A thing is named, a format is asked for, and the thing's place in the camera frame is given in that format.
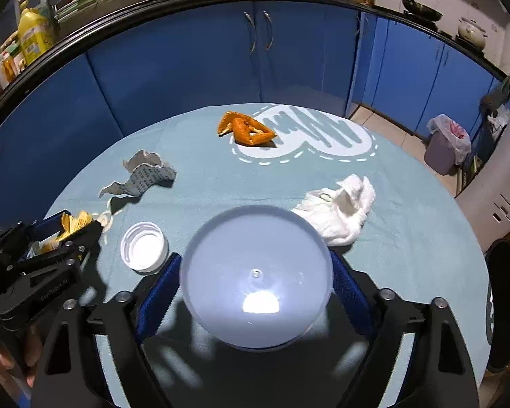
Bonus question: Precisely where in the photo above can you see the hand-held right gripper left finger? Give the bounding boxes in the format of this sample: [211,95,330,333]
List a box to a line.
[34,252,183,408]

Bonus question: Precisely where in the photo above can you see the grey crumpled paper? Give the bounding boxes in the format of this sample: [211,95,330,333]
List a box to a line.
[99,150,177,200]

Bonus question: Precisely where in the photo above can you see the white bottle cap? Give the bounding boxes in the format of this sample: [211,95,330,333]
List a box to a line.
[120,221,169,275]

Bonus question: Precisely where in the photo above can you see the white crumpled tissue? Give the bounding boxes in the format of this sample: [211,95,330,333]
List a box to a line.
[291,173,375,247]

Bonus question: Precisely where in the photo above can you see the blue lower cabinets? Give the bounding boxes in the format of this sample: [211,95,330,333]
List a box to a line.
[0,0,510,205]

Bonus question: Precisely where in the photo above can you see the black wok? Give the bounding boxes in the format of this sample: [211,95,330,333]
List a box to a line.
[400,0,443,22]

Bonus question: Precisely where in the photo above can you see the grey bin with white bag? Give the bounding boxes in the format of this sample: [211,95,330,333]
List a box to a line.
[424,114,472,175]

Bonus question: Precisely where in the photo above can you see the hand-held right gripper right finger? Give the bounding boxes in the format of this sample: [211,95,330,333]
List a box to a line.
[329,249,481,408]

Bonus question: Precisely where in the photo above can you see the person's left hand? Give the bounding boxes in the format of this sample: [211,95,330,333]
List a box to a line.
[0,327,41,400]

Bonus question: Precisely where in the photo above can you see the blue plastic cup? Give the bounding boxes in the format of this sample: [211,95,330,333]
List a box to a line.
[179,205,334,351]

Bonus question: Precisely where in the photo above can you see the yellow detergent bottle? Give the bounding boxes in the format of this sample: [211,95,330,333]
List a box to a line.
[18,7,56,66]

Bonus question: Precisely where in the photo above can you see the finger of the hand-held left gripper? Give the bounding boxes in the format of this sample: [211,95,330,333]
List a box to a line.
[0,209,73,261]
[6,220,105,275]

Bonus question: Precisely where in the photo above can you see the yellow wrapper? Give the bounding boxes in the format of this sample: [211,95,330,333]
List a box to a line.
[38,210,95,256]

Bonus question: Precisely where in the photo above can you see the orange peel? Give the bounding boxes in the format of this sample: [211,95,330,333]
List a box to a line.
[218,111,278,146]

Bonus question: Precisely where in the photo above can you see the tall white appliance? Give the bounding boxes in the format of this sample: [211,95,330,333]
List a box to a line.
[455,106,510,228]

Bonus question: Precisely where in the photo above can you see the white clay pot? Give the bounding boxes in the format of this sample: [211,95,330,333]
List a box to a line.
[457,18,489,49]

